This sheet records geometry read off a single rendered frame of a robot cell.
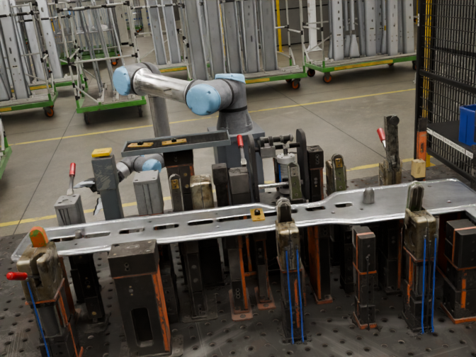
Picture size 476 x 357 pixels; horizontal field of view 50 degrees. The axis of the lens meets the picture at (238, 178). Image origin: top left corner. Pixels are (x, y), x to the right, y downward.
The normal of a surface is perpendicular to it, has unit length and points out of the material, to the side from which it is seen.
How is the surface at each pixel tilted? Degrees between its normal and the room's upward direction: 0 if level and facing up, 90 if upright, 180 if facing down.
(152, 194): 90
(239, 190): 90
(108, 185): 90
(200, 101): 91
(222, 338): 0
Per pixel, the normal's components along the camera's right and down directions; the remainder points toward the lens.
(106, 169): 0.08, 0.34
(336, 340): -0.09, -0.93
